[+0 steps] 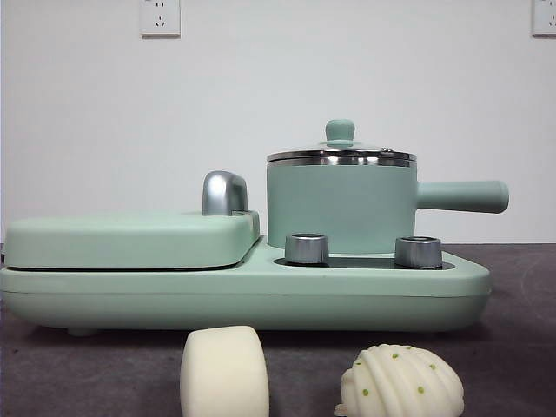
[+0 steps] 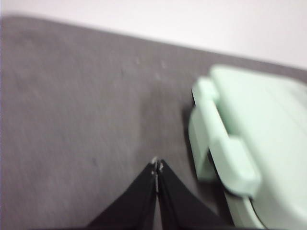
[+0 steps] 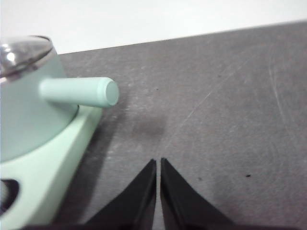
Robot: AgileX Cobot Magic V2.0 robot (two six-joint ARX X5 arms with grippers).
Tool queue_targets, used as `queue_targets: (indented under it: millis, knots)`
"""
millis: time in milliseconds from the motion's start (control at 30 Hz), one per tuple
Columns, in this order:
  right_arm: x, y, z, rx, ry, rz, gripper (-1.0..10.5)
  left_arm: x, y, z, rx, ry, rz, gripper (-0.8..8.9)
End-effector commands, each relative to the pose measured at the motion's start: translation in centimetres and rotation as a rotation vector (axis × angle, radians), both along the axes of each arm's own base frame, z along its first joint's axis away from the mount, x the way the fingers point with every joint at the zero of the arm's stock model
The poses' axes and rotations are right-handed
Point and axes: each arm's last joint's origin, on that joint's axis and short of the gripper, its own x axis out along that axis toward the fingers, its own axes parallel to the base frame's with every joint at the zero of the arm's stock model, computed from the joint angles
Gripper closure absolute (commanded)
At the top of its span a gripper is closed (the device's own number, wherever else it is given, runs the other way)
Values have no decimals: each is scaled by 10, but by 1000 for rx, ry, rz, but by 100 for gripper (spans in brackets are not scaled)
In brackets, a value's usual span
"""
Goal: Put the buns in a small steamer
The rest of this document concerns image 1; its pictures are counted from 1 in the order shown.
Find silver control knob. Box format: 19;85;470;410
284;233;330;265
394;235;444;268

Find silver grill lid handle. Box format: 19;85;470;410
202;170;250;217

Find plain white steamed bun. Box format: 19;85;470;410
179;325;270;417

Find glass pot lid green knob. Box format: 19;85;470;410
266;119;417;163

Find green pot with handle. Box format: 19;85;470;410
265;157;510;255

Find green grill lid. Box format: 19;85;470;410
4;208;264;271

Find green breakfast machine base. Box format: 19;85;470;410
0;236;493;338

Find white wall socket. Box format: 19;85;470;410
531;0;556;38
139;0;182;38

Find ridged white bun green dots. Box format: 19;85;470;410
334;342;465;417

